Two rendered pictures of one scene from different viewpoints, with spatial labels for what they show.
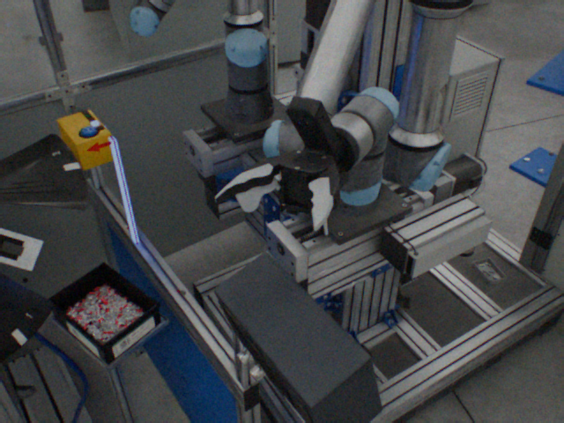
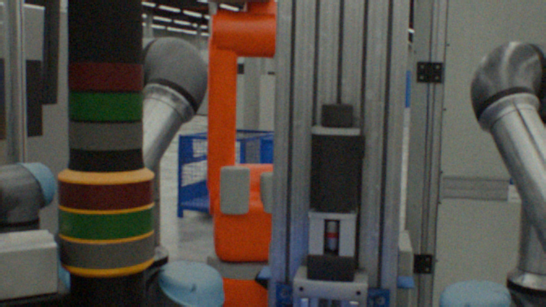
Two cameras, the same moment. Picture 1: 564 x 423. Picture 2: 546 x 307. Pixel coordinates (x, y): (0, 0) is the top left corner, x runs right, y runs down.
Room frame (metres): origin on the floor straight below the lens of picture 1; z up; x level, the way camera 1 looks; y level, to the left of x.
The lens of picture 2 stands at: (0.66, 0.85, 1.61)
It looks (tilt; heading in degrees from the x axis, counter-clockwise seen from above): 7 degrees down; 311
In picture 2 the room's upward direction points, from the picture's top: 1 degrees clockwise
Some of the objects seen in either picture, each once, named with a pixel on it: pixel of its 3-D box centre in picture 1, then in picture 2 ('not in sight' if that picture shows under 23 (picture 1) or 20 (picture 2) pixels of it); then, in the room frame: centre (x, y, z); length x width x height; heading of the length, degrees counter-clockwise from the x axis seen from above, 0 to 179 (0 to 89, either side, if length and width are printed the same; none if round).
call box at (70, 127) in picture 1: (87, 141); not in sight; (1.36, 0.56, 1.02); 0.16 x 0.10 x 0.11; 36
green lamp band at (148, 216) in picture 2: not in sight; (106, 216); (0.91, 0.68, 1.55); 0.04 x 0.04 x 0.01
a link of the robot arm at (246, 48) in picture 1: (247, 58); (188, 303); (1.51, 0.10, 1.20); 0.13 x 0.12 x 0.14; 6
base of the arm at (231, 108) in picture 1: (248, 96); not in sight; (1.50, 0.10, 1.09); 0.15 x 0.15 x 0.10
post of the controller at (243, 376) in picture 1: (243, 352); not in sight; (0.69, 0.08, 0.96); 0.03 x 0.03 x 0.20; 36
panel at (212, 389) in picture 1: (175, 357); not in sight; (1.04, 0.33, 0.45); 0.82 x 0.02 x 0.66; 36
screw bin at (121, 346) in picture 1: (105, 311); not in sight; (0.89, 0.43, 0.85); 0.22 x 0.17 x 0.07; 50
